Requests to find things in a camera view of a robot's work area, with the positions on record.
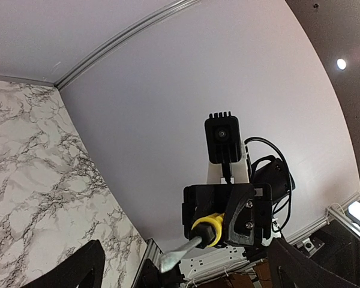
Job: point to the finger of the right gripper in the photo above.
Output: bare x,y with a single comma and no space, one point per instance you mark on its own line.
238,223
198,204

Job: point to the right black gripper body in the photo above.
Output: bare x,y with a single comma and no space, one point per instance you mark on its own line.
262,209

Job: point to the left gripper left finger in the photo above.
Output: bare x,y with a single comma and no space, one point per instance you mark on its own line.
84,268

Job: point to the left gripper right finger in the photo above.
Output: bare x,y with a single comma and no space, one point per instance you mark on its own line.
290,268

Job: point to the yellow handled screwdriver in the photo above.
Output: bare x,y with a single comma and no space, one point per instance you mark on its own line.
205,232

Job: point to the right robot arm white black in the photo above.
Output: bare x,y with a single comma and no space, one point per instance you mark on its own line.
269,170

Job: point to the ceiling light spot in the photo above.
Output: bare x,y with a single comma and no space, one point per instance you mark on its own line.
341,64

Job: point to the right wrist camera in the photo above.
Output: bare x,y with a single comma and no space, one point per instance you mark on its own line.
228,161

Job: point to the front aluminium rail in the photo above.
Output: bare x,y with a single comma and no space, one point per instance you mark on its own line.
347,215

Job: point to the right aluminium frame post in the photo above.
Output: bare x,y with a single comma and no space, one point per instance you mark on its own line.
121,38

